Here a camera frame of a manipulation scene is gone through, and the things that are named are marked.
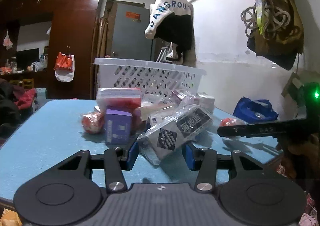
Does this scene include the purple cardboard box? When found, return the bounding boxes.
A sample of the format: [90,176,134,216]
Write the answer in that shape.
[104,106,132,145]

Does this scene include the bagged box with black labels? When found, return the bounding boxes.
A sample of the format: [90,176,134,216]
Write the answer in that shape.
[137,104,213,165]

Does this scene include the blue plastic bag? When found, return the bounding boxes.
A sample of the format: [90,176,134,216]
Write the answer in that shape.
[233,97,278,124]

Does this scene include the small red wrapped packet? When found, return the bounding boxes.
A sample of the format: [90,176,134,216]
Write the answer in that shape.
[80,112,104,134]

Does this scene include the red white tissue pack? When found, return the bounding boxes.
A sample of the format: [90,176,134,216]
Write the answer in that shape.
[96,88,142,113]

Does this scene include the translucent white plastic basket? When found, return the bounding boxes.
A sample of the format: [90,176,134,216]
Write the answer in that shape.
[94,58,207,97]

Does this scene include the olive brown hanging bag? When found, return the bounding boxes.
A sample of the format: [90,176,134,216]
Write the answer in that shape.
[240,0,304,70]

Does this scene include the orange white hanging bag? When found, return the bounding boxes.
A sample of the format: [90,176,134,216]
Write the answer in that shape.
[54,52,75,82]

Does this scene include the metal crutches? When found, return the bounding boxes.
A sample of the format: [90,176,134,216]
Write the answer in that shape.
[156,45,171,62]

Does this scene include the black hanging garment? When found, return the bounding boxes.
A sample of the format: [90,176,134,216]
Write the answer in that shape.
[154,13,194,61]

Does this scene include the grey metal door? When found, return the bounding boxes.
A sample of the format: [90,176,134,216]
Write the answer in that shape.
[110,3,153,61]

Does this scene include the white hoodie with blue letters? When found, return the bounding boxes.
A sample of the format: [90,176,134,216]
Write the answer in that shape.
[145,0,191,39]

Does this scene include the dark red wooden wardrobe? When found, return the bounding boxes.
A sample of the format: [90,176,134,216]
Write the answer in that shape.
[1,0,102,99]

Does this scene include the coiled grey rope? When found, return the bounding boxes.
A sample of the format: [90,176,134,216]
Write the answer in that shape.
[240,0,292,40]

